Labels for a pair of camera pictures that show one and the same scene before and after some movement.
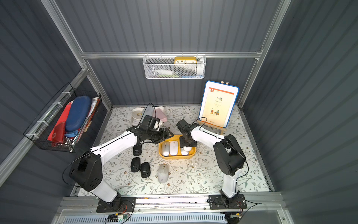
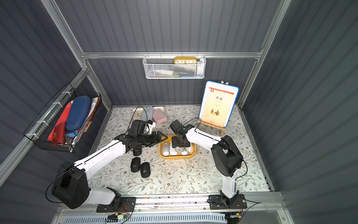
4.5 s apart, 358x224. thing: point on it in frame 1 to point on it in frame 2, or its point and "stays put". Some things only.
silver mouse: x=183 y=152 stays put
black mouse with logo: x=145 y=170 stays put
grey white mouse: x=163 y=173 to x=179 y=150
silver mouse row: x=165 y=148 stays put
